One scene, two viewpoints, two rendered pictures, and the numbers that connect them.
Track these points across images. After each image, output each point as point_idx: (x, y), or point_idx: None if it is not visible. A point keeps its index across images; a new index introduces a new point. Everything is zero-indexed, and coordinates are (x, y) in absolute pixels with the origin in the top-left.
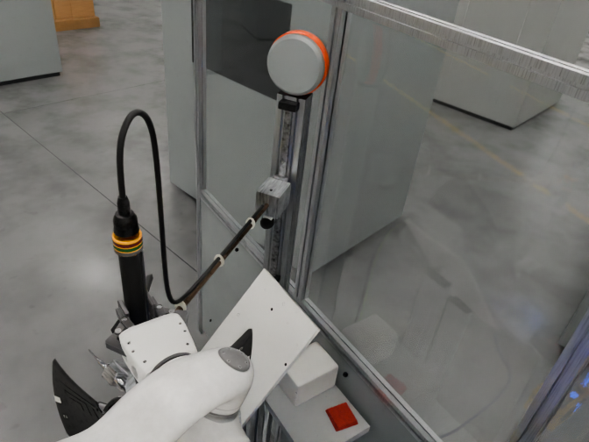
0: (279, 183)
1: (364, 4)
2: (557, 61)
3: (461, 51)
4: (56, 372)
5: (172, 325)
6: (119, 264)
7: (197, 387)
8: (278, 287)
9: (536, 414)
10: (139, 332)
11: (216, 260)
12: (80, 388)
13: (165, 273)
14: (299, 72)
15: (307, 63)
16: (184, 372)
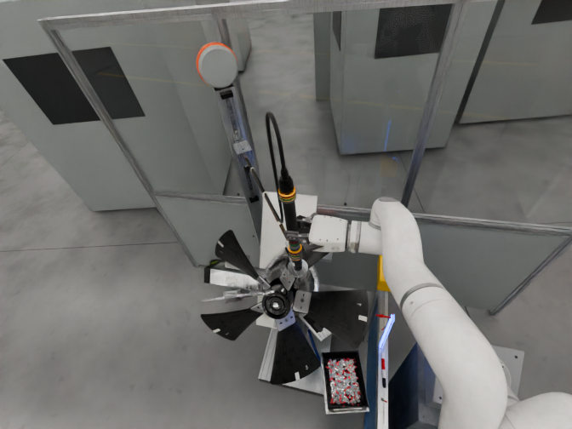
0: (242, 144)
1: (238, 8)
2: None
3: (321, 9)
4: (208, 318)
5: (323, 220)
6: (287, 209)
7: (406, 214)
8: None
9: (414, 164)
10: (317, 232)
11: (265, 195)
12: (233, 311)
13: (282, 207)
14: (224, 70)
15: (226, 62)
16: (395, 213)
